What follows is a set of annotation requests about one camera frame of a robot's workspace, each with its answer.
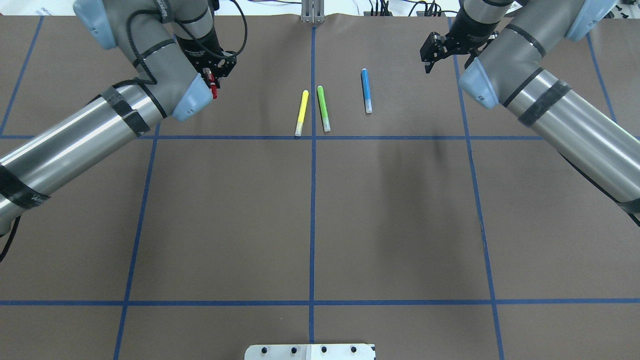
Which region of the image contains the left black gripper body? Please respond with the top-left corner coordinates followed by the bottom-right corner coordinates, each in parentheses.
top-left (182, 25), bottom-right (238, 80)

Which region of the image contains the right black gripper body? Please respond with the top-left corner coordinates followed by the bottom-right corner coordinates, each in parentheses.
top-left (445, 30), bottom-right (498, 68)

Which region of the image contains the red white marker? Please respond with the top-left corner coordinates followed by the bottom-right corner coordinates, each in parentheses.
top-left (203, 68), bottom-right (218, 100)

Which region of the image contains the blue marker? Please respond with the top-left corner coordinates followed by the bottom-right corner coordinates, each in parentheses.
top-left (360, 68), bottom-right (373, 114)

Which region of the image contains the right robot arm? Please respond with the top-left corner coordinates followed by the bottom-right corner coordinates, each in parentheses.
top-left (458, 0), bottom-right (640, 224)

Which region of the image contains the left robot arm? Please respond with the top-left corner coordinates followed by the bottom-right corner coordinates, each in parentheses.
top-left (0, 0), bottom-right (237, 235)

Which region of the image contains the yellow highlighter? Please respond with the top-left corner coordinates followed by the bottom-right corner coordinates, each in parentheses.
top-left (294, 89), bottom-right (310, 138)

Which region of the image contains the green highlighter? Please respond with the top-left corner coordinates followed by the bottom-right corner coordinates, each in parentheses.
top-left (317, 85), bottom-right (331, 133)

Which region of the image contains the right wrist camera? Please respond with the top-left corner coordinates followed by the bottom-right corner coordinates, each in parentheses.
top-left (419, 32), bottom-right (449, 75)

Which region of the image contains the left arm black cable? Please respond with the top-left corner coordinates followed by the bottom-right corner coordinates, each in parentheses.
top-left (0, 0), bottom-right (248, 261)

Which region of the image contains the aluminium frame post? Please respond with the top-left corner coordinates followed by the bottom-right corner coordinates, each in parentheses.
top-left (300, 0), bottom-right (326, 25)

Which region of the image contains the white pedestal column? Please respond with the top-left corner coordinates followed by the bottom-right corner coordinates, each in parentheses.
top-left (244, 342), bottom-right (377, 360)

